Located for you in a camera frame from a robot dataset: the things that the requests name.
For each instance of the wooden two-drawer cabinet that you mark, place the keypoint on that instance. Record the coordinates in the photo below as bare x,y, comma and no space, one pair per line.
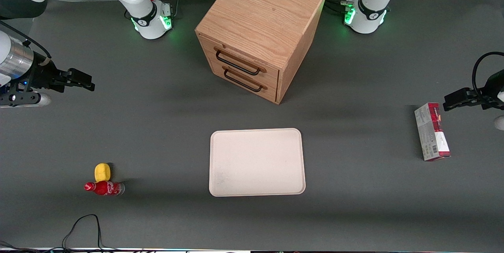
260,16

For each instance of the beige rectangular tray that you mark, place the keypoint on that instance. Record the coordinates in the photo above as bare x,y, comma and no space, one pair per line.
256,162

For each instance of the yellow lemon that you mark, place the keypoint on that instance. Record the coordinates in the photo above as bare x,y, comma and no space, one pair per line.
102,172

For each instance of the red and grey carton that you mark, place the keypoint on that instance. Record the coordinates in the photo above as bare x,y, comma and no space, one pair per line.
431,133

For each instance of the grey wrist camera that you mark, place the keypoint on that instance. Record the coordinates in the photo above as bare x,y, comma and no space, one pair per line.
23,99
500,122

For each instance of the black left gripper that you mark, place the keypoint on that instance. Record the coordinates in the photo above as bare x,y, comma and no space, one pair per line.
491,88

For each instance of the red coke bottle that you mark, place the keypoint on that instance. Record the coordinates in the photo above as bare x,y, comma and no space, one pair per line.
104,188

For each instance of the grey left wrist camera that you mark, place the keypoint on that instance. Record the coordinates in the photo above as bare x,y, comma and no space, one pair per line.
500,122

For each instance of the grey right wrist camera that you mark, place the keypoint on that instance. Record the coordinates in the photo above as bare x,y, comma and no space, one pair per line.
23,99

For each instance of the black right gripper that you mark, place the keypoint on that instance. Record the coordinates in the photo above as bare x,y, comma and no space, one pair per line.
42,74

